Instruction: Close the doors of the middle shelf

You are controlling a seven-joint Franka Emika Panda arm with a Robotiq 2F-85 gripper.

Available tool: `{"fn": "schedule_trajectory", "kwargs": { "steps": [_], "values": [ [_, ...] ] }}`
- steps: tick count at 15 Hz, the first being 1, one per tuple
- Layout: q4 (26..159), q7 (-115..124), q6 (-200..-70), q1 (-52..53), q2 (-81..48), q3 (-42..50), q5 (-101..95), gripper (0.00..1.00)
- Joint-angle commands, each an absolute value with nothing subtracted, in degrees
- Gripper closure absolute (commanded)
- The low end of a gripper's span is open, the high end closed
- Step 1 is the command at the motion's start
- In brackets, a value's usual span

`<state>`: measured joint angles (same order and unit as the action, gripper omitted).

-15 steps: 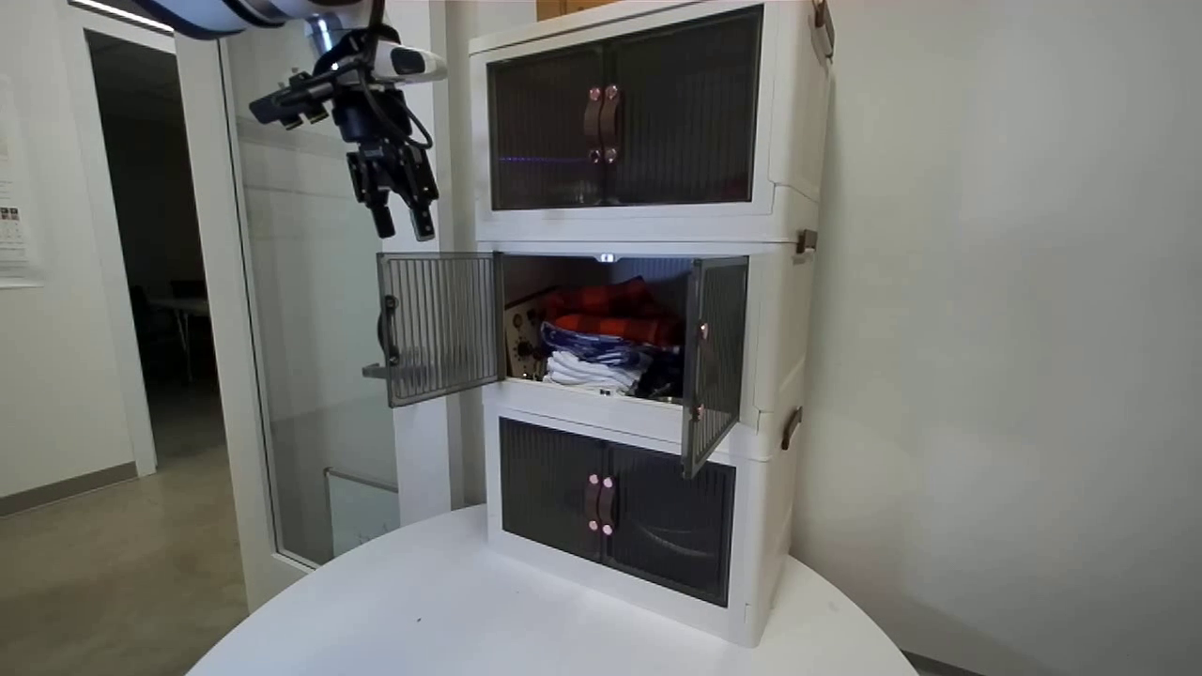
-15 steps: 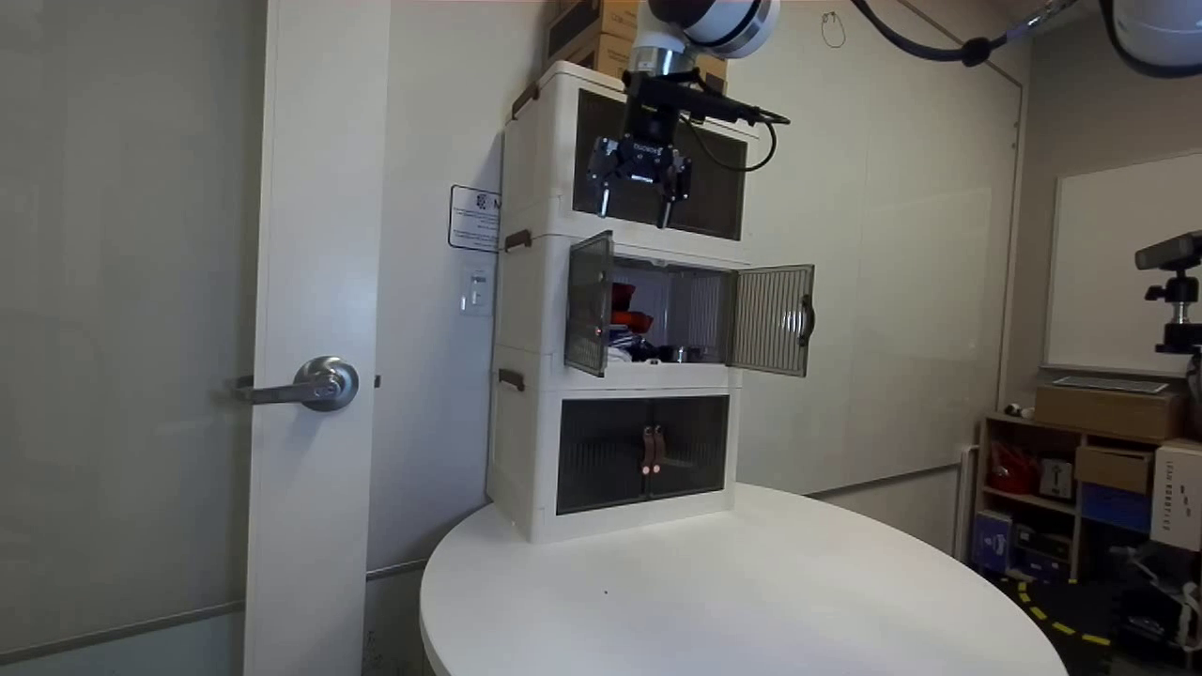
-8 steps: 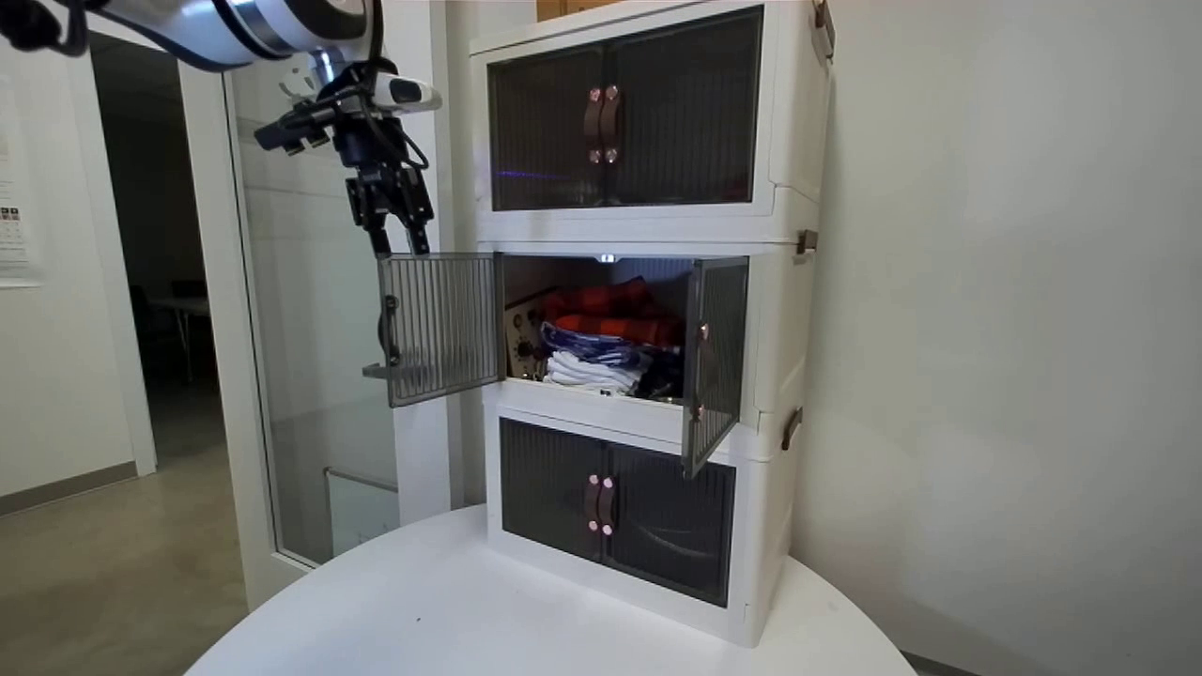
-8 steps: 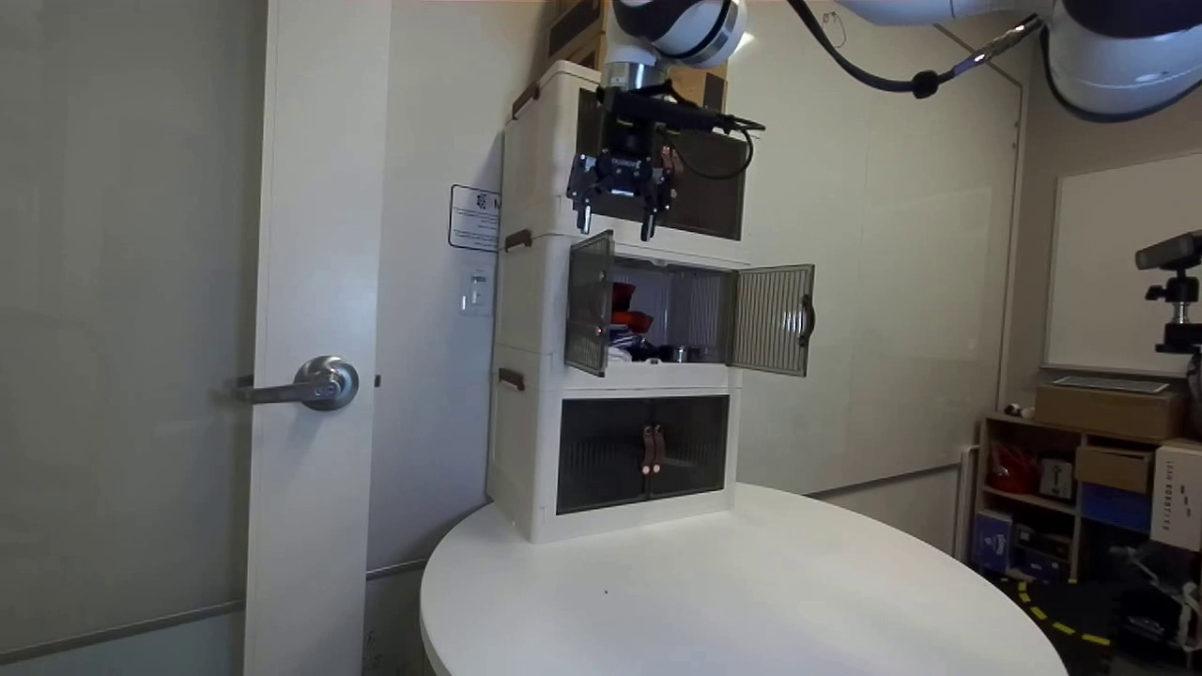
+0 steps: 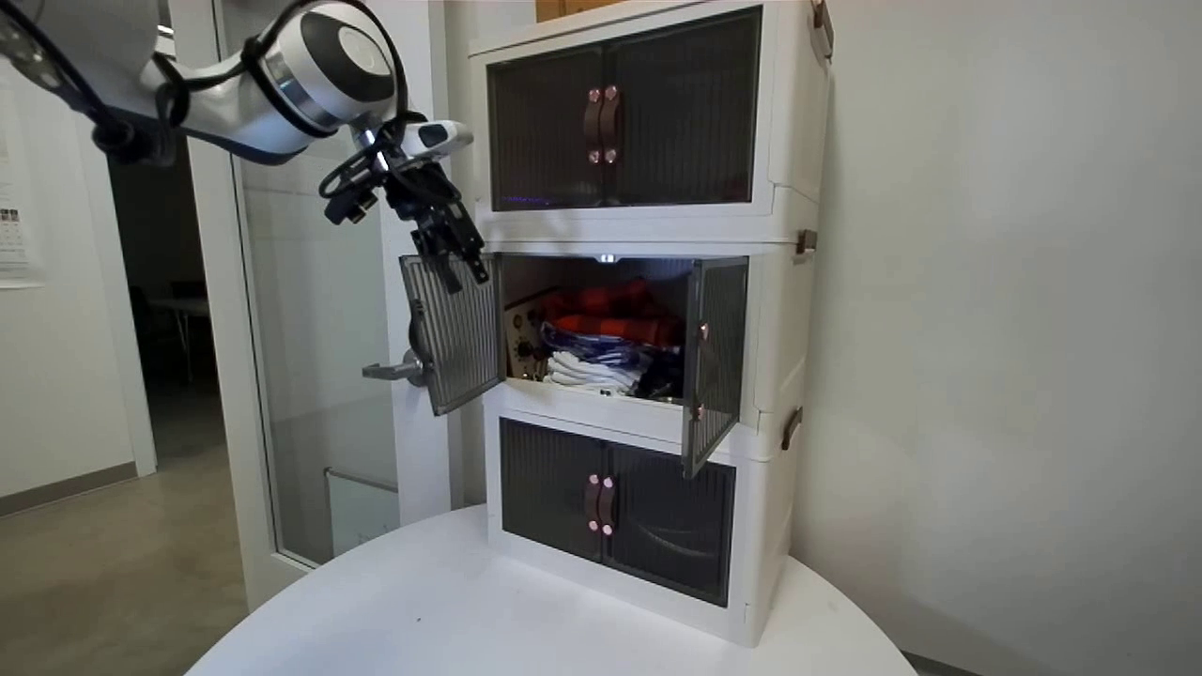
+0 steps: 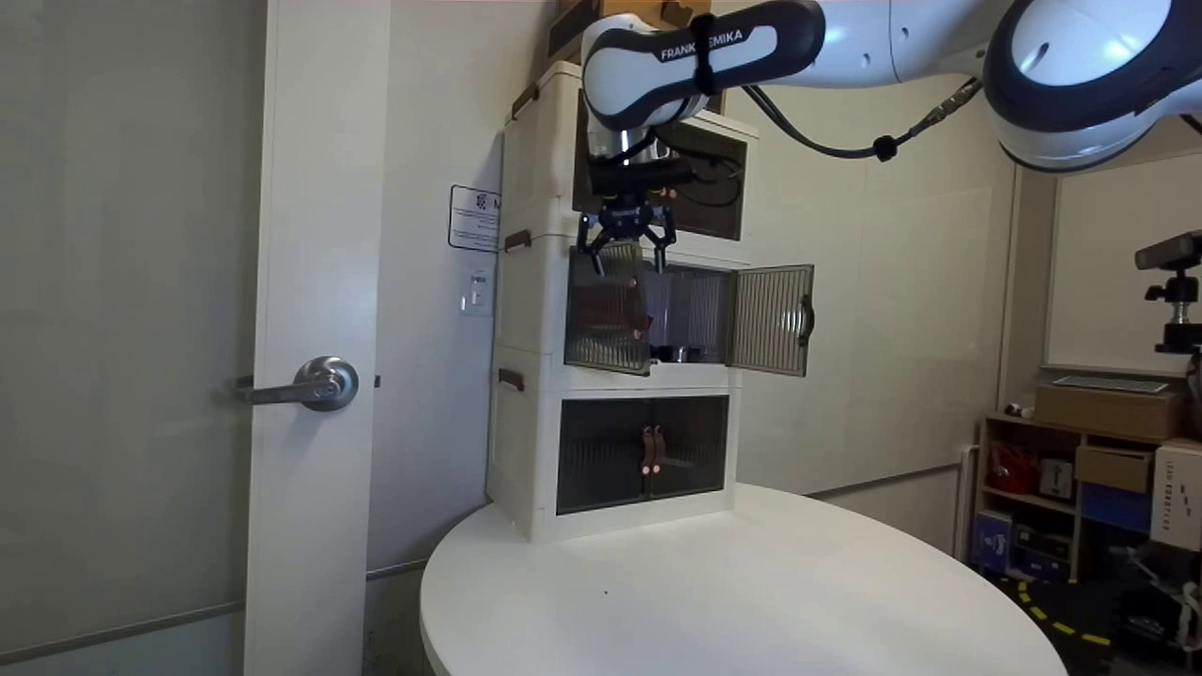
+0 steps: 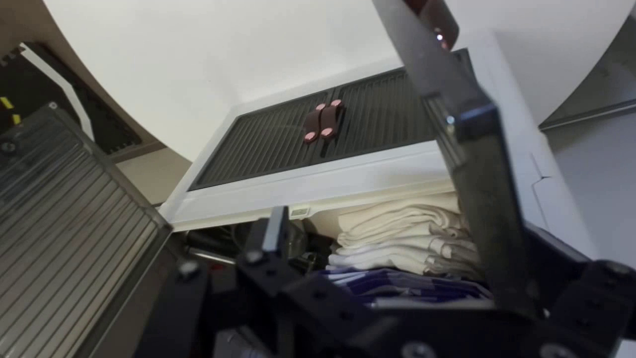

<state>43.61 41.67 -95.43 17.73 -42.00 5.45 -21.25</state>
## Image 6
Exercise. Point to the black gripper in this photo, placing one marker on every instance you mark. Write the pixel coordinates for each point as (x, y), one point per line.
(628, 220)

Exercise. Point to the grey translucent cabinet door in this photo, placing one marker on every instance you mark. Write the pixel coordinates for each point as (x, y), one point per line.
(772, 321)
(605, 315)

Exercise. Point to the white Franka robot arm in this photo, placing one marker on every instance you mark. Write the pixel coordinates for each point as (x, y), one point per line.
(876, 39)

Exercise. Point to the white three-tier shelf cabinet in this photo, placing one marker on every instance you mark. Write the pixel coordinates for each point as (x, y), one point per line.
(531, 377)

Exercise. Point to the wooden storage shelf unit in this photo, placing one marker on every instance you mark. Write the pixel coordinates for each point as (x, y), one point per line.
(982, 500)

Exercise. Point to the brown cabinet side latch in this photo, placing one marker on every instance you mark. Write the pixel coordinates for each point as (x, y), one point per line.
(518, 240)
(511, 377)

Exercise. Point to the red storage bin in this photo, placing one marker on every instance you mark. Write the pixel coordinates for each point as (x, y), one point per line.
(1011, 470)

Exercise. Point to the blue box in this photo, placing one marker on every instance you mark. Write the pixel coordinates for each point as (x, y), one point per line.
(995, 539)

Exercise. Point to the large brown cardboard box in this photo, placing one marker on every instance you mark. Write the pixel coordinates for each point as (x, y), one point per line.
(1111, 407)

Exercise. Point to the small brown cardboard box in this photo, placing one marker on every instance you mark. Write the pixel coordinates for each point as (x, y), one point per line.
(1114, 466)

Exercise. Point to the blue storage bin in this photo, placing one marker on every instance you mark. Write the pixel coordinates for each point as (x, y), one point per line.
(1114, 507)

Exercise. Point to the white carton box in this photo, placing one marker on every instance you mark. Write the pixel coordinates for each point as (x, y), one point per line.
(1181, 492)

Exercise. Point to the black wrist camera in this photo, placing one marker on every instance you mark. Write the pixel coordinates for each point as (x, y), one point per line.
(644, 177)

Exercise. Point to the white paper wall sign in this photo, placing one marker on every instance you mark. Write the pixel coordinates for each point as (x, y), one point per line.
(476, 220)

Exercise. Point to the black camera on stand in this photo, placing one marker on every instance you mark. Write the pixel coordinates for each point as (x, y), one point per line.
(1175, 288)

